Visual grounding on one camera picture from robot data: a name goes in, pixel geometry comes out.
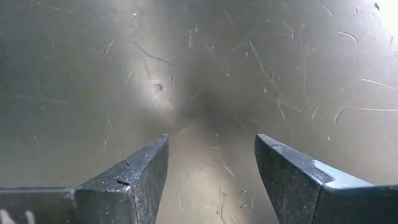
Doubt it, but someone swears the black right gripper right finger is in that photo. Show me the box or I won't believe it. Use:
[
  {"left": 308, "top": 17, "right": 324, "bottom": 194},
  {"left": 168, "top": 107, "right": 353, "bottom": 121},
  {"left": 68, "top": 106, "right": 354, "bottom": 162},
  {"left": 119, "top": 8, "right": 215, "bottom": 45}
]
[{"left": 254, "top": 133, "right": 398, "bottom": 224}]

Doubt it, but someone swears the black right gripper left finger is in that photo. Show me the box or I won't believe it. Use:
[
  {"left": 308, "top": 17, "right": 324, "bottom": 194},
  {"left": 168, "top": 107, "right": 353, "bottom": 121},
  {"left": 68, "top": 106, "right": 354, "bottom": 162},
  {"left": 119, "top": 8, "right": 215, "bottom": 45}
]
[{"left": 0, "top": 134, "right": 170, "bottom": 224}]

